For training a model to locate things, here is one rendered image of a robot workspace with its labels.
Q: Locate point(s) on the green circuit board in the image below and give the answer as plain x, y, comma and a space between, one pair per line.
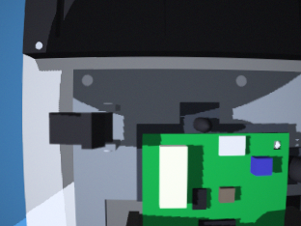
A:
214, 179

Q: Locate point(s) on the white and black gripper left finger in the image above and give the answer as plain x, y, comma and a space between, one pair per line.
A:
134, 219

